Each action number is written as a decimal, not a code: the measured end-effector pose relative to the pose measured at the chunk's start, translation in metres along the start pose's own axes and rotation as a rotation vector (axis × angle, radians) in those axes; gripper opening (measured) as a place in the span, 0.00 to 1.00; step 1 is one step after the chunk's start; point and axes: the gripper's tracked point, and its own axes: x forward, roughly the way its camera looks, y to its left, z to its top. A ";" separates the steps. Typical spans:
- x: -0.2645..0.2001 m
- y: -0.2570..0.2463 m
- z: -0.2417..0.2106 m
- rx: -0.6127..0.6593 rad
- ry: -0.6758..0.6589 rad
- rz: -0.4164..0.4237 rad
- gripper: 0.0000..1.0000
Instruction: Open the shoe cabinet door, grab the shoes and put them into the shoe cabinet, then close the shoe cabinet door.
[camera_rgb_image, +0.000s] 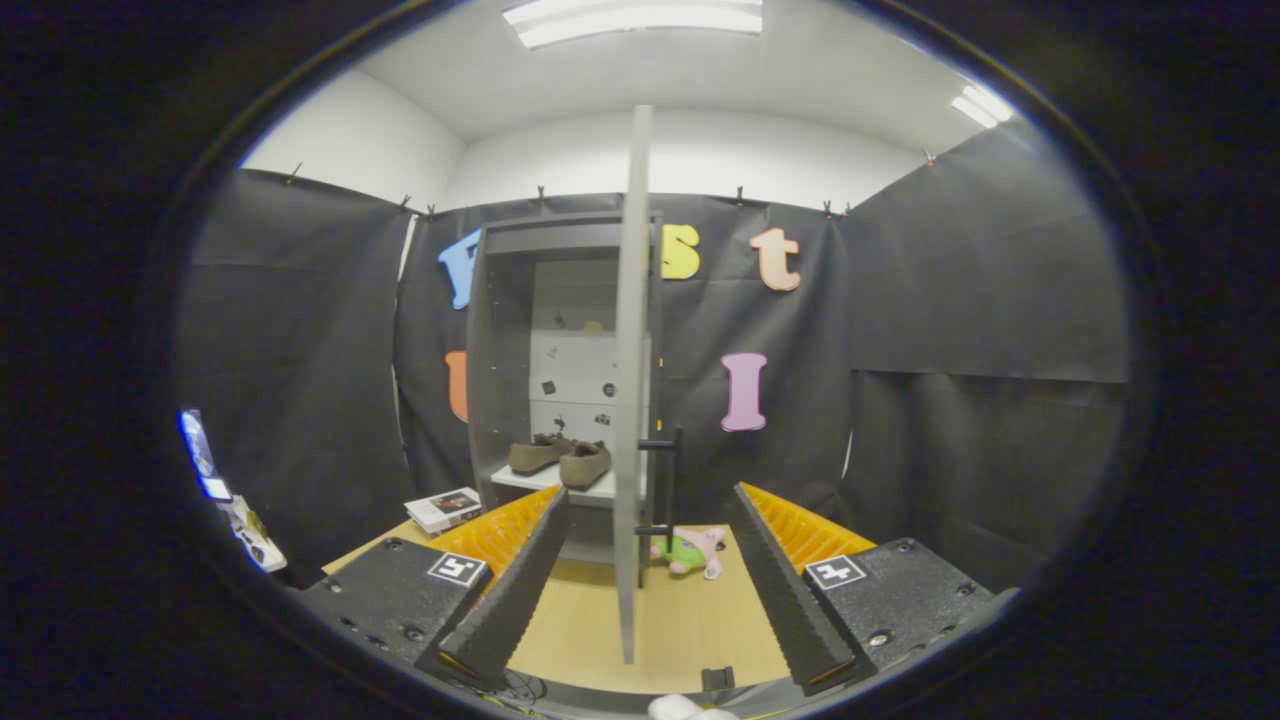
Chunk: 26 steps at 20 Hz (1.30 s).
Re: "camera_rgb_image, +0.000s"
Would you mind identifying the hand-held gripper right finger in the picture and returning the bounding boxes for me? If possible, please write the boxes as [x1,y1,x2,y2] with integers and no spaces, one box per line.
[733,481,1021,698]

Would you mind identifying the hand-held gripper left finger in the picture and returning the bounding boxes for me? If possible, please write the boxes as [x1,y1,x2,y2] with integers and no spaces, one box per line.
[297,485,573,691]

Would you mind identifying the brown fuzzy shoe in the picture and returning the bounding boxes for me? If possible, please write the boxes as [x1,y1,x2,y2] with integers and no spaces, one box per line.
[508,432,574,476]
[558,440,613,491]

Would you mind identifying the grey shoe cabinet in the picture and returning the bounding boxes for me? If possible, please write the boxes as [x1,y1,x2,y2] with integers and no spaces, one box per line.
[465,210,666,591]

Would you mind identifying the pink green plush toy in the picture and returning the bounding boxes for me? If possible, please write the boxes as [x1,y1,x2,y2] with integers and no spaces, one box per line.
[650,527,728,581]

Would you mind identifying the white book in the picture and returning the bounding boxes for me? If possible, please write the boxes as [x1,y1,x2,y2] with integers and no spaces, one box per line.
[404,487,483,536]

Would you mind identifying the white soft object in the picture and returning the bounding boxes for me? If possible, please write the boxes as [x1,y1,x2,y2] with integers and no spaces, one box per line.
[648,694,741,720]

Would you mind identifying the white printed packet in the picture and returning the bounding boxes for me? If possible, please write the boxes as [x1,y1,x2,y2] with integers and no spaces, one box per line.
[218,495,288,574]

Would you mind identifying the black backdrop cloth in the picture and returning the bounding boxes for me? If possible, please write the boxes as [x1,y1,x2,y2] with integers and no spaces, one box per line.
[175,120,1131,591]

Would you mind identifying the blue white packet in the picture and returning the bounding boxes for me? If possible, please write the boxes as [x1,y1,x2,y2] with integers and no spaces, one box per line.
[180,408,233,503]

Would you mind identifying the small ceiling light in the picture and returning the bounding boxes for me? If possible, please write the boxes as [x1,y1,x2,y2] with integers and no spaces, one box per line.
[950,83,1016,129]

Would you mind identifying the long ceiling light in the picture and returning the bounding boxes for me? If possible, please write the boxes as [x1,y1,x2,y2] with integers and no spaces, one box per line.
[500,0,766,51]

